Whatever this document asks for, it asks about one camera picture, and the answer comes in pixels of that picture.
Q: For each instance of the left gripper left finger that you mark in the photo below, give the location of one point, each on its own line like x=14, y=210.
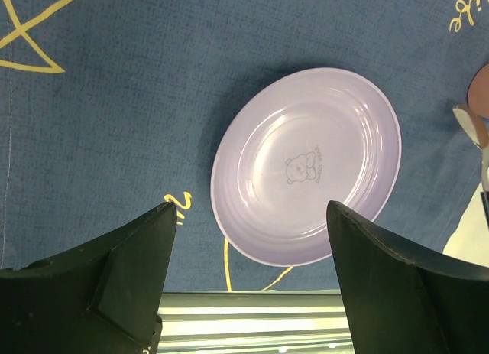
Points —
x=100, y=297

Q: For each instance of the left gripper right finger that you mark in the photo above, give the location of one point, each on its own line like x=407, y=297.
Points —
x=402, y=297

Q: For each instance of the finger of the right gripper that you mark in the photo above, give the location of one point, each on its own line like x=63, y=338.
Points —
x=485, y=203

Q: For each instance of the metal spoon teal handle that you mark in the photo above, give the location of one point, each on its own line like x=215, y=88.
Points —
x=476, y=130

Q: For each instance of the purple plastic plate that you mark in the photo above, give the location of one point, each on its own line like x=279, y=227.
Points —
x=314, y=136

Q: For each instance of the blue embroidered cloth placemat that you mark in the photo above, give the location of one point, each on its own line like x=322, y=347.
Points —
x=108, y=106

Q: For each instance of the aluminium mounting rail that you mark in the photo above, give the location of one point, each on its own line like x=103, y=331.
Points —
x=254, y=322

